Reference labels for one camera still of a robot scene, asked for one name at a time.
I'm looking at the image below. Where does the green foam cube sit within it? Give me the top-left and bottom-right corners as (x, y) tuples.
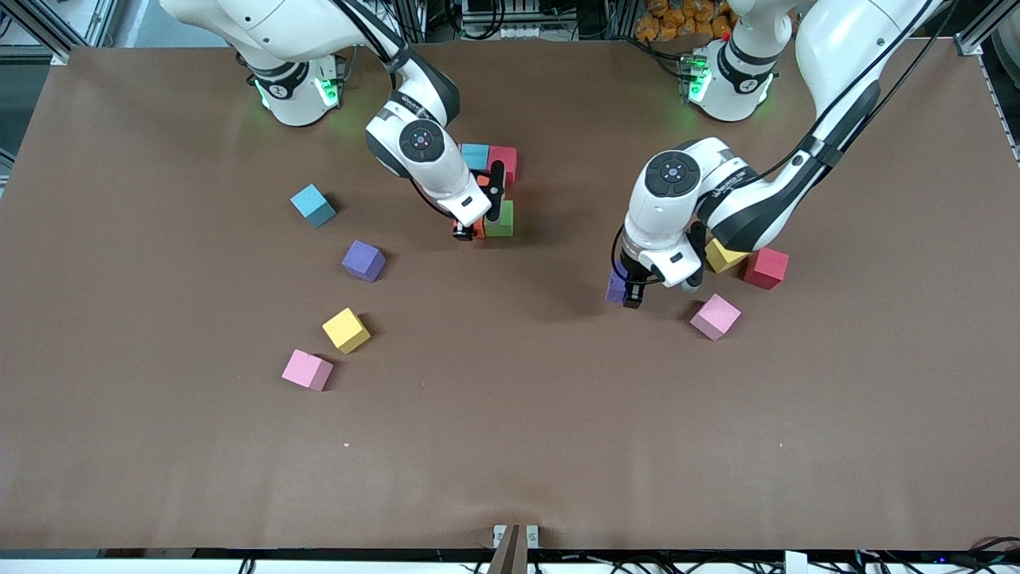
(484, 199), (516, 238)

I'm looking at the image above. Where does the red foam cube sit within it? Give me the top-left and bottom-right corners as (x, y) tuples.
(488, 146), (520, 186)
(743, 246), (791, 290)

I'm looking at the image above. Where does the pink foam cube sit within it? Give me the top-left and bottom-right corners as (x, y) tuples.
(689, 293), (743, 342)
(280, 349), (335, 392)

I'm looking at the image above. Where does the yellow foam cube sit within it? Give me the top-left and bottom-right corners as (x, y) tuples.
(322, 308), (372, 355)
(706, 238), (751, 275)

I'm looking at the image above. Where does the white socket strip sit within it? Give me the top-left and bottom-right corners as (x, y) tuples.
(462, 22), (544, 41)

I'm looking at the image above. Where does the bag of orange snacks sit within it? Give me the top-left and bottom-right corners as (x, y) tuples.
(635, 0), (738, 42)

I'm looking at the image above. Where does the small metal bracket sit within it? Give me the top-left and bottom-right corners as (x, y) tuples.
(492, 523), (541, 574)

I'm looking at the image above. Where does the aluminium frame rail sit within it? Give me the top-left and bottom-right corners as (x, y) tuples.
(956, 0), (1020, 57)
(0, 0), (120, 66)

